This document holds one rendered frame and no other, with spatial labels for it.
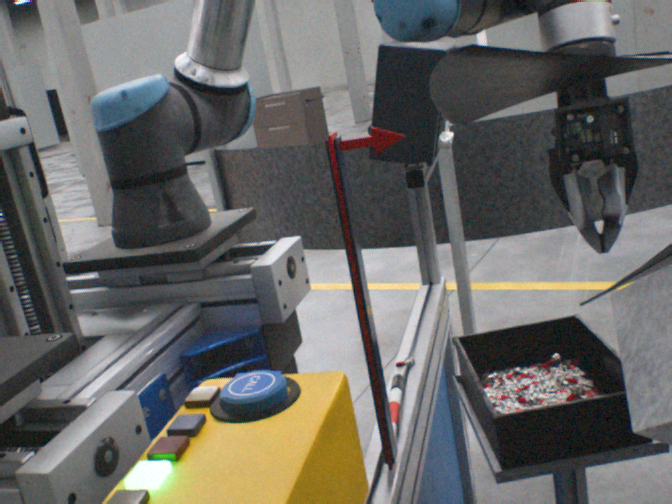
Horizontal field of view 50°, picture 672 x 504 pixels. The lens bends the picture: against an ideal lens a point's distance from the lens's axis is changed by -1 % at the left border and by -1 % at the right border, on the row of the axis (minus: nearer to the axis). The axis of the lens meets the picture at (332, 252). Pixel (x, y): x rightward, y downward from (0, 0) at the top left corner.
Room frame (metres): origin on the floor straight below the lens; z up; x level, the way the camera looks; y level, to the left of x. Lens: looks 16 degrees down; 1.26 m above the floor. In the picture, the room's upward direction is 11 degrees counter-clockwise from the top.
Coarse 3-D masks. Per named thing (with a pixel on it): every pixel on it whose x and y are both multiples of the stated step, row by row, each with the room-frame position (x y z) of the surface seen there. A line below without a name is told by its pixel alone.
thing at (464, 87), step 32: (448, 64) 0.50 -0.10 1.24; (480, 64) 0.49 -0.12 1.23; (512, 64) 0.49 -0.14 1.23; (544, 64) 0.49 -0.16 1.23; (576, 64) 0.49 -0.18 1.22; (608, 64) 0.49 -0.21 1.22; (640, 64) 0.51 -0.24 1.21; (448, 96) 0.59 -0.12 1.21; (480, 96) 0.60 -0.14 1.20; (512, 96) 0.62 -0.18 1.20
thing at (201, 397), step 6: (192, 390) 0.41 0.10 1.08; (198, 390) 0.41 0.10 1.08; (204, 390) 0.41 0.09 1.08; (210, 390) 0.41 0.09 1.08; (216, 390) 0.41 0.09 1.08; (192, 396) 0.40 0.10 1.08; (198, 396) 0.40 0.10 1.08; (204, 396) 0.40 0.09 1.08; (210, 396) 0.40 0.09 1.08; (216, 396) 0.40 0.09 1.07; (186, 402) 0.40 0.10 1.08; (192, 402) 0.40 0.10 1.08; (198, 402) 0.40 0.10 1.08; (204, 402) 0.39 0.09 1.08; (210, 402) 0.39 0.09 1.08; (186, 408) 0.40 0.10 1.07
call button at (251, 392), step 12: (252, 372) 0.41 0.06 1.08; (264, 372) 0.41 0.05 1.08; (276, 372) 0.40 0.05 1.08; (228, 384) 0.40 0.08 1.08; (240, 384) 0.40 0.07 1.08; (252, 384) 0.39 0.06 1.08; (264, 384) 0.39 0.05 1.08; (276, 384) 0.39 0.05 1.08; (228, 396) 0.38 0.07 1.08; (240, 396) 0.38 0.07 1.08; (252, 396) 0.38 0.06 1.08; (264, 396) 0.38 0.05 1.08; (276, 396) 0.38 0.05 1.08; (228, 408) 0.38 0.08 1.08; (240, 408) 0.38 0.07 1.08; (252, 408) 0.37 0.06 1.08; (264, 408) 0.38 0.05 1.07
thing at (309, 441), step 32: (224, 384) 0.42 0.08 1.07; (288, 384) 0.40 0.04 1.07; (320, 384) 0.40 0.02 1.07; (224, 416) 0.38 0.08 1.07; (256, 416) 0.37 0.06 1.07; (288, 416) 0.37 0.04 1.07; (320, 416) 0.36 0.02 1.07; (352, 416) 0.40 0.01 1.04; (192, 448) 0.35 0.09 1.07; (224, 448) 0.34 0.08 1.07; (256, 448) 0.34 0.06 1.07; (288, 448) 0.33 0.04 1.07; (320, 448) 0.34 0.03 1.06; (352, 448) 0.39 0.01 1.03; (192, 480) 0.32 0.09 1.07; (224, 480) 0.31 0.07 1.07; (256, 480) 0.31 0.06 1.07; (288, 480) 0.30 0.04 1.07; (320, 480) 0.33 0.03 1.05; (352, 480) 0.38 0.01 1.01
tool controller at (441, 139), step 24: (384, 48) 1.19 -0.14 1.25; (408, 48) 1.18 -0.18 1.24; (432, 48) 1.17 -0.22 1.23; (384, 72) 1.19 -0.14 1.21; (408, 72) 1.18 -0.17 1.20; (384, 96) 1.19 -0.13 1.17; (408, 96) 1.18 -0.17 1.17; (384, 120) 1.19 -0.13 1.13; (408, 120) 1.18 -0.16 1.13; (432, 120) 1.17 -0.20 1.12; (408, 144) 1.19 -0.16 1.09; (432, 144) 1.18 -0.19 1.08
